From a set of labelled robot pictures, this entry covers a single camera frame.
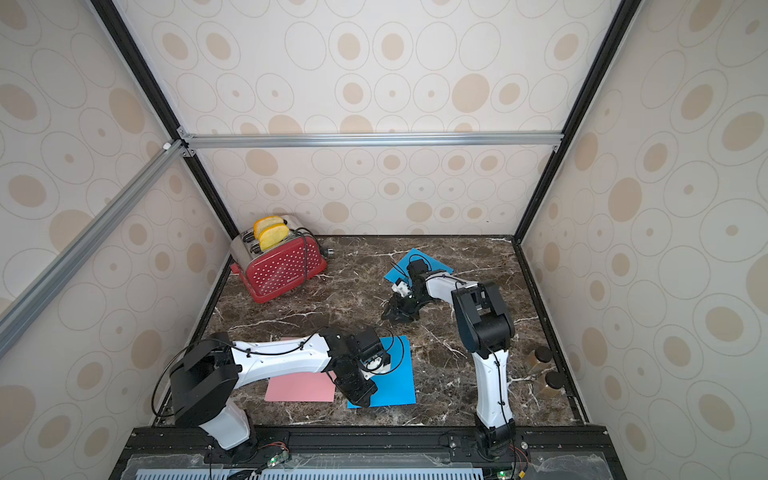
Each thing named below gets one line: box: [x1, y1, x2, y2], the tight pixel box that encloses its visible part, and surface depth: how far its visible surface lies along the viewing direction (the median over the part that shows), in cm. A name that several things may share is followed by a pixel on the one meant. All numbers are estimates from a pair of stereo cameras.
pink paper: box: [264, 372, 336, 402], surface depth 83 cm
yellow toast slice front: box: [259, 223, 289, 251], surface depth 95 cm
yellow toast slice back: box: [254, 216, 284, 241], surface depth 97 cm
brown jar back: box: [527, 346, 553, 372], surface depth 81 cm
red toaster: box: [230, 227, 327, 304], surface depth 97 cm
